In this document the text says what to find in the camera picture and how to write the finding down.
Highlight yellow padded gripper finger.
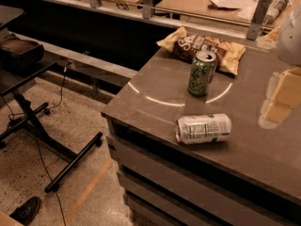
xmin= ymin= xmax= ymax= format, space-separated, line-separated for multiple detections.
xmin=259 ymin=67 xmax=301 ymax=129

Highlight white 7up can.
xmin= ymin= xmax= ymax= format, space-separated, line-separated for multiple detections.
xmin=175 ymin=113 xmax=232 ymax=145

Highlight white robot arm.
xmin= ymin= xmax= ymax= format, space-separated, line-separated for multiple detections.
xmin=259 ymin=5 xmax=301 ymax=129

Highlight green upright soda can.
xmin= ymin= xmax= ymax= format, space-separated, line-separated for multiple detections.
xmin=188 ymin=51 xmax=217 ymax=96

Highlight yellow brown chip bag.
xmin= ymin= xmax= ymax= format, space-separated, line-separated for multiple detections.
xmin=157 ymin=26 xmax=246 ymax=75

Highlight grey counter cabinet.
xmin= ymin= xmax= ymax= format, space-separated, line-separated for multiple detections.
xmin=101 ymin=110 xmax=301 ymax=226

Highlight cylindrical tool on back table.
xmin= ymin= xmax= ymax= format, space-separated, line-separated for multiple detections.
xmin=263 ymin=0 xmax=291 ymax=24

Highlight white paper sheet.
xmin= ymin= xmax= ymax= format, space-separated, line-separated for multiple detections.
xmin=208 ymin=0 xmax=257 ymax=9

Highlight dark bag on stand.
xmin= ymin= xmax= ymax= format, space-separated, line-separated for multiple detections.
xmin=0 ymin=34 xmax=44 ymax=73

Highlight black rolling stand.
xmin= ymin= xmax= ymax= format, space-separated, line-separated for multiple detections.
xmin=0 ymin=6 xmax=103 ymax=193

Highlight black shoe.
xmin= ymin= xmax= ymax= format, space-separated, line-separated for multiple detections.
xmin=9 ymin=196 xmax=41 ymax=226

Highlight grey metal bracket right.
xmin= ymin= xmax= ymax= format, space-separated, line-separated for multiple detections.
xmin=246 ymin=0 xmax=272 ymax=40

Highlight grey metal bracket middle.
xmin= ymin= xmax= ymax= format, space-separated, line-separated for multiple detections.
xmin=142 ymin=0 xmax=153 ymax=20

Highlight black floor cable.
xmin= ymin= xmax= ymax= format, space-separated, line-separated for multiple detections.
xmin=1 ymin=63 xmax=69 ymax=226

